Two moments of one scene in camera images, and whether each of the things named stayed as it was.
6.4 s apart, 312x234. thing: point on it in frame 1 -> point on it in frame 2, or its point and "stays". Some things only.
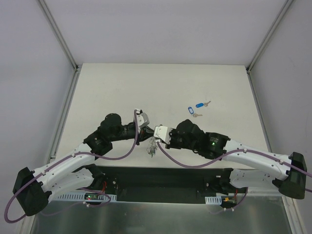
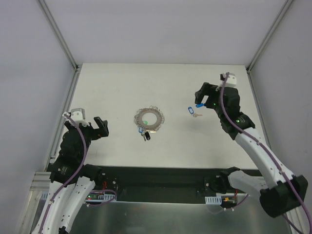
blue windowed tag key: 191,111 stays
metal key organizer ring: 152,149 -> 139,114
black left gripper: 141,133 -> 93,131
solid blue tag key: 199,105 stays
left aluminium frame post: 52,20 stays
